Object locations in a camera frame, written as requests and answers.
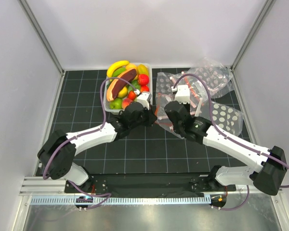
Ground zip bag red zipper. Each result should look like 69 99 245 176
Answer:
155 92 180 137

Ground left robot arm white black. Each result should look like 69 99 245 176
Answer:
37 102 157 193

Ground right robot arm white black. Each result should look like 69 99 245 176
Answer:
165 101 288 195

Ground white plastic food bin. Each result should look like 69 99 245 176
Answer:
103 63 153 115

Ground polka dot bag right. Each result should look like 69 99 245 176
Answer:
190 101 244 136

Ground polka dot bag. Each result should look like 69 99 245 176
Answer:
190 101 244 136
187 57 234 99

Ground polka dot bag back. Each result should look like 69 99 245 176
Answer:
187 57 234 99

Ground peach toy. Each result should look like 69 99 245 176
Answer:
121 98 133 110

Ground red strawberry lower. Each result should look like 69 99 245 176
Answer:
140 85 149 92

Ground red strawberry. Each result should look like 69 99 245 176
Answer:
137 74 150 86
140 85 149 92

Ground hot dog toy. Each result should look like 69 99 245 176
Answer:
106 68 137 102

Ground red strawberry upper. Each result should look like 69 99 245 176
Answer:
137 74 150 86

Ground yellow starfruit toy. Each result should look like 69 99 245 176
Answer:
137 64 149 76

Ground yellow banana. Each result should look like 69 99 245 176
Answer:
106 60 130 77

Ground black grid mat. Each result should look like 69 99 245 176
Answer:
51 70 241 174

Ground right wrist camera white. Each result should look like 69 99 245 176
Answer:
171 85 190 104

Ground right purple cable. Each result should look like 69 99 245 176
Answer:
171 73 289 210

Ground purple cable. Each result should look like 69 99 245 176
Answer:
42 77 142 209
171 73 289 210

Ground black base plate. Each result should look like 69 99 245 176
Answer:
64 172 236 199

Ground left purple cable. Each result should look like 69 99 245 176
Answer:
42 77 142 209

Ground slotted cable duct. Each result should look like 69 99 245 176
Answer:
30 194 211 205

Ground right aluminium frame post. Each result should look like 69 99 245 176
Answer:
231 0 276 72

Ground aluminium frame post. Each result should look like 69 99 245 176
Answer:
231 0 276 72
17 0 64 75

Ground left aluminium frame post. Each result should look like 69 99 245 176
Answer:
17 0 64 75

